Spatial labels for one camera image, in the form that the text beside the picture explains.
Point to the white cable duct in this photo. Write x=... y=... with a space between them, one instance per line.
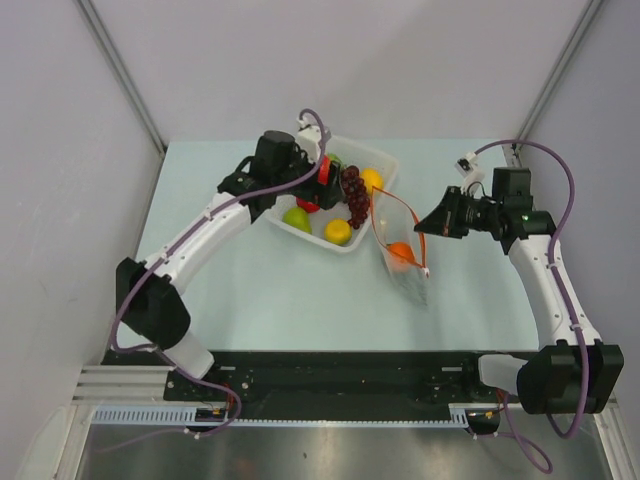
x=480 y=417
x=158 y=415

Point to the right aluminium rail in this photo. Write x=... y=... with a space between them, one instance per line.
x=511 y=153

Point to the left aluminium frame post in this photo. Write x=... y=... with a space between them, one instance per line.
x=115 y=62

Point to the aluminium frame post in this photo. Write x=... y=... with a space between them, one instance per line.
x=115 y=62
x=568 y=53

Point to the white plastic basket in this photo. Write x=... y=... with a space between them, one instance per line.
x=350 y=152

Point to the right aluminium frame post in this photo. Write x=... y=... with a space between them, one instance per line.
x=568 y=53

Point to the dark purple grape bunch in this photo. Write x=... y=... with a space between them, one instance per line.
x=356 y=196

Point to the yellow green mango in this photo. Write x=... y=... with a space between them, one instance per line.
x=338 y=232

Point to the clear zip bag orange zipper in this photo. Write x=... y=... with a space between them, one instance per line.
x=393 y=220

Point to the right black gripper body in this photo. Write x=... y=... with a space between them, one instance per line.
x=463 y=213

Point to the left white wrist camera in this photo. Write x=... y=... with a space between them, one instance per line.
x=309 y=139

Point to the large red apple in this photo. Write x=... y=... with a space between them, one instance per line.
x=324 y=171

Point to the right white cable duct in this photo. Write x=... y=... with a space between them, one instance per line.
x=480 y=417

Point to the red green apple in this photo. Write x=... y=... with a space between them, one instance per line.
x=307 y=206

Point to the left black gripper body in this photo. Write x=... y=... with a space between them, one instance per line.
x=310 y=189

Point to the left white cable duct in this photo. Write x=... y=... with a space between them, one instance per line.
x=158 y=415

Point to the yellow lemon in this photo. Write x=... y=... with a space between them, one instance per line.
x=372 y=180

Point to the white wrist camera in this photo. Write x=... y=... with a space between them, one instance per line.
x=472 y=174
x=309 y=139

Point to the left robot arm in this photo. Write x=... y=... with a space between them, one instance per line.
x=149 y=293

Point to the green custard apple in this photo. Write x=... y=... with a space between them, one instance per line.
x=335 y=159

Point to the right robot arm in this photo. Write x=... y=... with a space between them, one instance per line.
x=574 y=371

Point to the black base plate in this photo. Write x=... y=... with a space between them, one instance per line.
x=404 y=386

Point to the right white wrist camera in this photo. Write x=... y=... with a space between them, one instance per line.
x=472 y=174

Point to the yellow green pear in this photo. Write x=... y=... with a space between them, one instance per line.
x=298 y=218

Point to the orange fruit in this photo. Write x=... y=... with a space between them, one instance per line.
x=401 y=252

